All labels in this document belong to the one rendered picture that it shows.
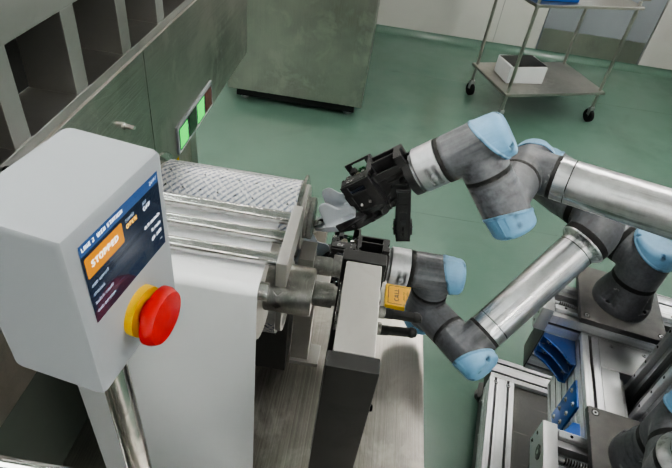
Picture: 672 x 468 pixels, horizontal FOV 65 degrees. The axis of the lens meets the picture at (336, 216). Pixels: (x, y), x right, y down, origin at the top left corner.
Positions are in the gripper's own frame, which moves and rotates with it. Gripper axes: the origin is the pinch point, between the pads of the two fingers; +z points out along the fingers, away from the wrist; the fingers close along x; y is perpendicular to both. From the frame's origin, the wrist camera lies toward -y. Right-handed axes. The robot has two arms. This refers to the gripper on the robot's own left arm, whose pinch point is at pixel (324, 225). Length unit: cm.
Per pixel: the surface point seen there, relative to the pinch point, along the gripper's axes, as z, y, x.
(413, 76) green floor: 50, -119, -354
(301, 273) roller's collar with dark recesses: -8.4, 10.8, 25.9
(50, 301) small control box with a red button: -23, 39, 60
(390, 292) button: 6.8, -34.3, -15.6
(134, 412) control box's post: -14, 28, 56
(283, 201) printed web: 0.6, 10.0, 4.2
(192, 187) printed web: 12.4, 19.8, 4.3
